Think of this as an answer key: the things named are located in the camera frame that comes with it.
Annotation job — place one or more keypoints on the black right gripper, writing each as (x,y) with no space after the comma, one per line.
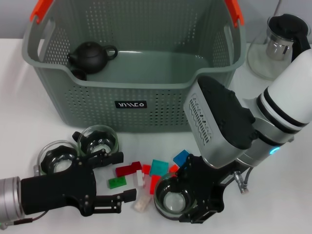
(209,185)

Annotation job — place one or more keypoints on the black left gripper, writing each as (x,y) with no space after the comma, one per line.
(53,187)

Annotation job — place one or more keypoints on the glass teacup with black base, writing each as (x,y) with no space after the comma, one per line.
(58,162)
(98,146)
(174,200)

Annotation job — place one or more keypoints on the grey perforated storage basket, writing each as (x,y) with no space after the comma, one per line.
(146,117)

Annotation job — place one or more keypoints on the green toy brick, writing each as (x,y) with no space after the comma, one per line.
(117,182)

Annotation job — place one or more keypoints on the dark red toy brick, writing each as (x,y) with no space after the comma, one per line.
(124,170)

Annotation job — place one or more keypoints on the white toy brick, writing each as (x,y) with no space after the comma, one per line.
(140,179)

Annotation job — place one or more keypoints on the small orange toy brick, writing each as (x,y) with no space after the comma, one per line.
(173,168)
(146,169)

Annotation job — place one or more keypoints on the orange sloped toy brick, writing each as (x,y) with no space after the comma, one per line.
(153,184)

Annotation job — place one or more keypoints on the clear beige toy brick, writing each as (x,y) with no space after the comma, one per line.
(142,204)

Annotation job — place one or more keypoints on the blue toy plate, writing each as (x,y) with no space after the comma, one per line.
(181,157)

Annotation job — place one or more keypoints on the teal toy plate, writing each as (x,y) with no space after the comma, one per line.
(158,167)

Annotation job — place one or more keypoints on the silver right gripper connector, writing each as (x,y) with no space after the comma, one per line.
(240,182)

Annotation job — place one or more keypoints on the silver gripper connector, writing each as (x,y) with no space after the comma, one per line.
(36,169)
(240,182)

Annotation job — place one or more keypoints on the black brand label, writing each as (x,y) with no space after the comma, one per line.
(130,104)

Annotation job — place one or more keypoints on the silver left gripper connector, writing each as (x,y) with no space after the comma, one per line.
(36,169)

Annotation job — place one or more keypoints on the black clay teapot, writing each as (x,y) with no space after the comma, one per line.
(89,58)

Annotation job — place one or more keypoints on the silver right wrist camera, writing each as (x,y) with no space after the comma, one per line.
(219,117)

